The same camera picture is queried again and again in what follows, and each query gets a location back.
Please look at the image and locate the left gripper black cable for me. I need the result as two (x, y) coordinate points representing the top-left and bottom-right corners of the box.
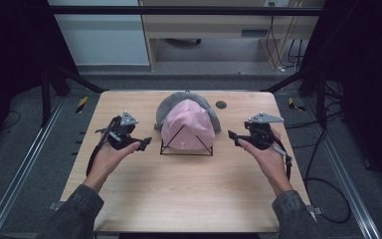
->
(85, 116), (121, 178)

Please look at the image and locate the thin black floor cable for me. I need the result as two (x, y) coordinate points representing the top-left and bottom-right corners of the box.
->
(0, 109), (23, 131)

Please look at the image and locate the aluminium floor rail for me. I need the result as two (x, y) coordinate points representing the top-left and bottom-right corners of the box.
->
(0, 96), (66, 239)
(302, 98), (382, 239)

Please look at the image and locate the white cabinet panel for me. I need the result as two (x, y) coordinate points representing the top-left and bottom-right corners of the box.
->
(48, 0), (151, 67)

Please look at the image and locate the yellow black striped tape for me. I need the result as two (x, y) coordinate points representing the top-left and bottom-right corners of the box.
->
(287, 97), (306, 113)

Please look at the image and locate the black looped floor cable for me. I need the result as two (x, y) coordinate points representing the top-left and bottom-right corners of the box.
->
(302, 127), (352, 224)

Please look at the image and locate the person's left hand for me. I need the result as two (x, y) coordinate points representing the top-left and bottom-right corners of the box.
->
(83, 141), (142, 193)

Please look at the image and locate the black horizontal frame bar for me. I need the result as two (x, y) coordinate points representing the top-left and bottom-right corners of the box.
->
(48, 5), (326, 17)

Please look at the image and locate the yellow-handled tool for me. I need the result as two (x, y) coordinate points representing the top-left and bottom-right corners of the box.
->
(76, 96), (90, 115)

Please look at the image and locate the black curtain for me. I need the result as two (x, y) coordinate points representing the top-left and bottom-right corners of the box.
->
(297, 0), (382, 200)
(0, 0), (81, 157)

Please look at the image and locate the person's right hand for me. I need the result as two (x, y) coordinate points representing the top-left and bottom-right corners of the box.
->
(238, 127), (294, 197)

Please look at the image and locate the grey beanie hat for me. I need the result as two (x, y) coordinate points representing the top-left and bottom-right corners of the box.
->
(153, 91), (222, 134)

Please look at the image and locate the yellow hanging cable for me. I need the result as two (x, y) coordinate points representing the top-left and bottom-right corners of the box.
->
(267, 0), (300, 71)

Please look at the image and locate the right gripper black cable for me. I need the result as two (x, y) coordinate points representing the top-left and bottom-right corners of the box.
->
(272, 134), (293, 182)

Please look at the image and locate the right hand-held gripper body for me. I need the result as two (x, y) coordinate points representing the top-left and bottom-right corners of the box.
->
(244, 112), (286, 150)

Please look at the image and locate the black metal stand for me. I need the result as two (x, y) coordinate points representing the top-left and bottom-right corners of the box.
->
(39, 62), (109, 129)
(260, 65), (329, 129)

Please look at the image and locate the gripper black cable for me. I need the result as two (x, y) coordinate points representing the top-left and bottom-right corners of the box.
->
(272, 134), (293, 182)
(85, 116), (121, 178)

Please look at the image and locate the black wire triangle rack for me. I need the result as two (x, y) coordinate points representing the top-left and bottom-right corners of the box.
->
(159, 89), (214, 157)

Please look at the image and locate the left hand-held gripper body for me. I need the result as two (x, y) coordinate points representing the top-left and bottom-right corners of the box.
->
(95, 111), (141, 151)

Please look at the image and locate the pink beanie hat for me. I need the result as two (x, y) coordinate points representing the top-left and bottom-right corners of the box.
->
(160, 99), (217, 151)

